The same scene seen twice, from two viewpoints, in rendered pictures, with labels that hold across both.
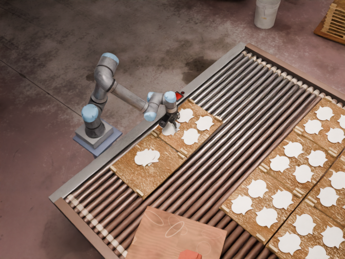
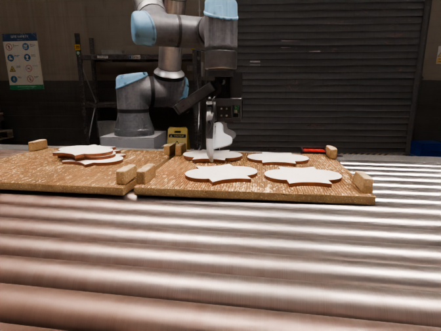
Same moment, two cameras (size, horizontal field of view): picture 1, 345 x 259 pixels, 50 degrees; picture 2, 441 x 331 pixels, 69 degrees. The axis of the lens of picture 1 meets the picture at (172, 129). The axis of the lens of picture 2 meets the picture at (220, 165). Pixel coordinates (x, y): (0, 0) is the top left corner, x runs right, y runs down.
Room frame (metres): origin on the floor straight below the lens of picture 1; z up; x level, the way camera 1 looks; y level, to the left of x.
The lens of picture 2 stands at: (1.16, -0.61, 1.10)
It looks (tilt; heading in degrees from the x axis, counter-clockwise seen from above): 13 degrees down; 52
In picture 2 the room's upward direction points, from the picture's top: straight up
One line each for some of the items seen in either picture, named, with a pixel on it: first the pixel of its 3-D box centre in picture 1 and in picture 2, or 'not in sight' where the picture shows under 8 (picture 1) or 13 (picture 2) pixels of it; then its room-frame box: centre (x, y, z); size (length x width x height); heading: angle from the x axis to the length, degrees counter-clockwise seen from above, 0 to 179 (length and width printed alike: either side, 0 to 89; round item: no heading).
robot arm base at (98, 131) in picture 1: (94, 126); (134, 121); (1.67, 0.57, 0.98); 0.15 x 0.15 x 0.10
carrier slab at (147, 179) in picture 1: (147, 164); (74, 165); (1.35, 0.19, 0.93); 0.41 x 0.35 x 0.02; 133
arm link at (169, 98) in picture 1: (170, 99); (220, 26); (1.65, 0.00, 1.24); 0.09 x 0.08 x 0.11; 74
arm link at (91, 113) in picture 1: (91, 115); (134, 90); (1.68, 0.57, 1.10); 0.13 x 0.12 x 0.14; 164
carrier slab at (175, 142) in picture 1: (187, 127); (252, 171); (1.65, -0.11, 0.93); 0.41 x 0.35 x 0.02; 135
